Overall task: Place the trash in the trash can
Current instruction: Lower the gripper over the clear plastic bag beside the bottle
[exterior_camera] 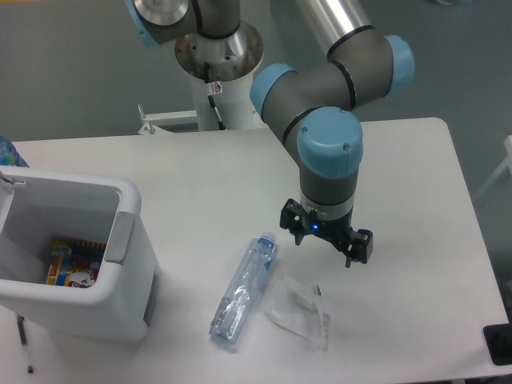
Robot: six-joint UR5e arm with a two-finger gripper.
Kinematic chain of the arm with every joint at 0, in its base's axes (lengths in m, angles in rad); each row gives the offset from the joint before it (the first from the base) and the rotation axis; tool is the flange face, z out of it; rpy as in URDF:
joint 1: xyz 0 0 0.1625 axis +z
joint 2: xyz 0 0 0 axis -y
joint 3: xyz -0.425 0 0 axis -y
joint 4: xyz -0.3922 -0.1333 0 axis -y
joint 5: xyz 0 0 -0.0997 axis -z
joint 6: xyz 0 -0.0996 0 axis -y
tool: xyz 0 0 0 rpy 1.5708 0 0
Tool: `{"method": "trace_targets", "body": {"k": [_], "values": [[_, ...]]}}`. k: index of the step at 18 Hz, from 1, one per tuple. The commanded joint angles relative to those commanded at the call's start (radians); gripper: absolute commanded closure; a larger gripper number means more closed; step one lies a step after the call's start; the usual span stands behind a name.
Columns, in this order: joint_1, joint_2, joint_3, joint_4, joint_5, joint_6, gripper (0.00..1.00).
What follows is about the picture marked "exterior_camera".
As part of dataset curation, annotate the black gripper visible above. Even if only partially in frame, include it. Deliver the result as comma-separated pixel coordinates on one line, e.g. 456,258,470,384
279,198,373,268

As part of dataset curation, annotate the clear plastic wrapper bag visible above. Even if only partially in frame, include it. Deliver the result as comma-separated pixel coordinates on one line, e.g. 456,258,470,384
264,275,331,350

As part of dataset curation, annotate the crushed clear plastic bottle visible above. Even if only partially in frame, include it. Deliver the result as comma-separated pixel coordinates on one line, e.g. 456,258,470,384
209,231,278,350

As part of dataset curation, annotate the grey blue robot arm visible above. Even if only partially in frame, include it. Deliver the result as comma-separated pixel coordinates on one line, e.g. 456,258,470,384
126,1,415,263

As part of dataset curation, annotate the white trash can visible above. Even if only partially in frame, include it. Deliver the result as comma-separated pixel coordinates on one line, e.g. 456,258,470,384
1,166,161,341

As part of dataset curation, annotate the black device at table edge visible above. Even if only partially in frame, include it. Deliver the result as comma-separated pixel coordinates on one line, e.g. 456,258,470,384
483,323,511,366

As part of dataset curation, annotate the colourful snack package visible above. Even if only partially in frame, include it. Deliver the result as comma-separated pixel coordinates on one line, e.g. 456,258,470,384
46,238,106,288

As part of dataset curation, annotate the black pen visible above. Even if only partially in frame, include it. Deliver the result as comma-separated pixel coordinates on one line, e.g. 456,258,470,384
16,314,34,374

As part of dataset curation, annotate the blue water bottle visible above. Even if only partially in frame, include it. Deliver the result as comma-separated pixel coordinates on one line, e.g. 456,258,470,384
0,136,30,168

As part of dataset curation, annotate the white pedestal foot bracket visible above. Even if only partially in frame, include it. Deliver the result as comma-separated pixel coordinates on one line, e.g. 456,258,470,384
138,104,198,135

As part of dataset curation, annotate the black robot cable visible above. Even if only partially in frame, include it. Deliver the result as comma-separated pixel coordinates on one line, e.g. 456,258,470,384
202,62,228,131

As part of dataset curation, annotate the white frame at right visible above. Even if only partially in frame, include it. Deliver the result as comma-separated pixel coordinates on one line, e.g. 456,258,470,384
473,135,511,202

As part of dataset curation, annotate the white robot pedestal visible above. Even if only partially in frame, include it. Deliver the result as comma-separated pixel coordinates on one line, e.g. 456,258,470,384
174,21,264,131

